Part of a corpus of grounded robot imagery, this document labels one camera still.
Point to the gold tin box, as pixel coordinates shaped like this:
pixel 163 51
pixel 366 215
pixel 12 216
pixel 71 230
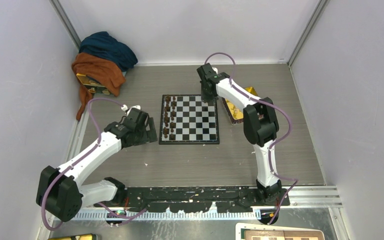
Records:
pixel 234 114

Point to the dark blue cloth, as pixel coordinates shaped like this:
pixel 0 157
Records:
pixel 103 45

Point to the gold tin lid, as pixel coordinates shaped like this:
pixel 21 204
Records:
pixel 88 236

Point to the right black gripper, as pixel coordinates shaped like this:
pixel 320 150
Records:
pixel 205 98

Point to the orange cloth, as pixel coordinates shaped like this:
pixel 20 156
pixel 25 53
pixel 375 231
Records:
pixel 106 72

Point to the dark wooden chess pieces row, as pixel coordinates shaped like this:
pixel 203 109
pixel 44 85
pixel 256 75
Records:
pixel 169 116

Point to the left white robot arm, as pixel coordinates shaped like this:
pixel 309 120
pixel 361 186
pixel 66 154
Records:
pixel 61 190

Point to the yellow patterned box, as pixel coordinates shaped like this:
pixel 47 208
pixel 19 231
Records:
pixel 92 85

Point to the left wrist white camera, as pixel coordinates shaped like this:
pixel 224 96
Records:
pixel 135 107

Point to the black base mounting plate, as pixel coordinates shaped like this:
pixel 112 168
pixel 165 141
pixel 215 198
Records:
pixel 196 199

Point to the black and white chessboard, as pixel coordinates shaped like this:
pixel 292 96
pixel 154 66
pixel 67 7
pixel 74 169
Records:
pixel 196 121

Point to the wooden board corner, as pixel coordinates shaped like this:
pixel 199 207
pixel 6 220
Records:
pixel 247 231

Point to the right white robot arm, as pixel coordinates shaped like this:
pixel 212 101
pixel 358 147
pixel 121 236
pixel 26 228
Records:
pixel 260 125

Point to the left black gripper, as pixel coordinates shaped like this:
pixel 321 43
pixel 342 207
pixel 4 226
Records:
pixel 149 136

